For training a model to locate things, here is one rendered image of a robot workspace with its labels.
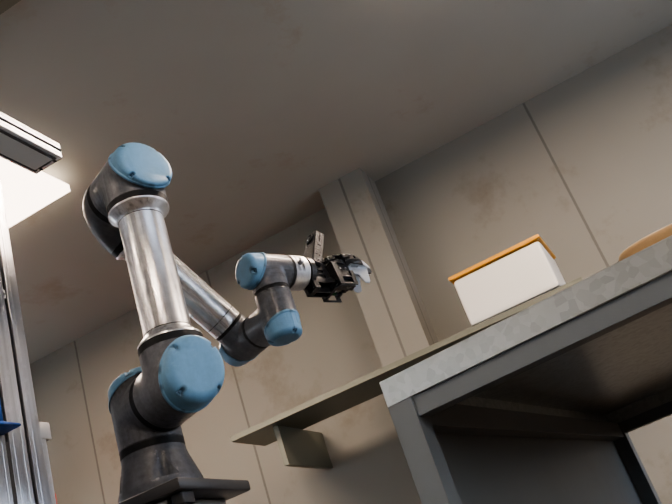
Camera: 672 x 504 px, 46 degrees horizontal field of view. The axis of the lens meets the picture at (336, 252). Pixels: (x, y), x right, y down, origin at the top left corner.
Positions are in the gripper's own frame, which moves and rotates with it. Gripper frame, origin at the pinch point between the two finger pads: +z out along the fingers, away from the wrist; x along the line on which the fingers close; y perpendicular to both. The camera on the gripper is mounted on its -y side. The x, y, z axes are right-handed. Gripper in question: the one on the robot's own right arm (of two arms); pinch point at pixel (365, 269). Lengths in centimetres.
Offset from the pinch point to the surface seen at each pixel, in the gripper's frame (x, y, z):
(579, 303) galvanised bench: 57, 52, -34
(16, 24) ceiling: -85, -188, -20
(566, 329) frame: 54, 53, -34
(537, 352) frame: 49, 54, -36
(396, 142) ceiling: -105, -191, 215
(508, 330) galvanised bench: 47, 49, -37
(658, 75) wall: 12, -149, 308
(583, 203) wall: -57, -107, 277
